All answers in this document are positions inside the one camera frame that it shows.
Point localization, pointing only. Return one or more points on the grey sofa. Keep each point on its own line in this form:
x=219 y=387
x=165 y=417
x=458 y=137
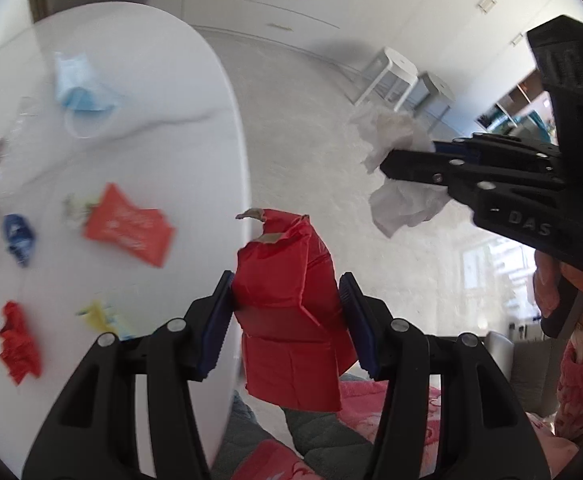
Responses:
x=516 y=370

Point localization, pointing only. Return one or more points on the person's right hand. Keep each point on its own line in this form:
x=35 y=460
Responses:
x=545 y=285

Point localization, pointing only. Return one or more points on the blue face mask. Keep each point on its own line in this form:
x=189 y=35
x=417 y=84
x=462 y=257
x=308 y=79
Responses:
x=78 y=95

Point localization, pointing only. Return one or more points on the yellow wrapper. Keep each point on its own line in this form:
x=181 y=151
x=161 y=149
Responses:
x=98 y=315

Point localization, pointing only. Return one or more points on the green white wrapper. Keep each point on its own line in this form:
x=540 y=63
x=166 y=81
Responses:
x=76 y=209

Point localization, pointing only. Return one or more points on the grey stool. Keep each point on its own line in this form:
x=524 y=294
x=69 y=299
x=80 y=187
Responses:
x=436 y=85

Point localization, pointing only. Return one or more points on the white tissue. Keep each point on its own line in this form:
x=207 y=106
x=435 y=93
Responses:
x=401 y=210

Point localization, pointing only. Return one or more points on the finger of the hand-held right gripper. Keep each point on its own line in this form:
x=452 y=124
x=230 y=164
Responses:
x=446 y=148
x=411 y=166

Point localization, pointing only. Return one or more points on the white stool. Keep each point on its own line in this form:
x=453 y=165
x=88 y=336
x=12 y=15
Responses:
x=396 y=62

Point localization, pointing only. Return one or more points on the pink printed pants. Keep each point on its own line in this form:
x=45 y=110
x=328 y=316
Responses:
x=356 y=405

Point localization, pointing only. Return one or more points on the white tall cupboard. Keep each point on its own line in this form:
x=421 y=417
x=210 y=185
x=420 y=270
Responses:
x=496 y=20

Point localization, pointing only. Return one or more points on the red paper wrapper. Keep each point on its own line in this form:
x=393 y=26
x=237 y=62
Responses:
x=281 y=300

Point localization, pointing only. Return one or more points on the blue crumpled wrapper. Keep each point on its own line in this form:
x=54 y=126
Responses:
x=18 y=240

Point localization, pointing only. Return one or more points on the red snack packet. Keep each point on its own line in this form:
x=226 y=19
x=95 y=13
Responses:
x=129 y=225

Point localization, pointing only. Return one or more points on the red crumpled paper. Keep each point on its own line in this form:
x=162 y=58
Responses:
x=18 y=345

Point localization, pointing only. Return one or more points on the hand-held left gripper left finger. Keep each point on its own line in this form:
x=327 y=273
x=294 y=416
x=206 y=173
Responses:
x=214 y=340

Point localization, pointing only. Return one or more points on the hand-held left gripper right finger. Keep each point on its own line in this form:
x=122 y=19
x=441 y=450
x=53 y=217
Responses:
x=359 y=332

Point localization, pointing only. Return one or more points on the grey quilted cushion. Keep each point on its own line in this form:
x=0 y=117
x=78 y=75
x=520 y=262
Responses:
x=321 y=435

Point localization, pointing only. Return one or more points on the white drawer cabinet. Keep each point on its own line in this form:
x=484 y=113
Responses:
x=296 y=5

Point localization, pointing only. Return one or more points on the wooden shelf unit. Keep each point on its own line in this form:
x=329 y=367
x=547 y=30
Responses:
x=514 y=100

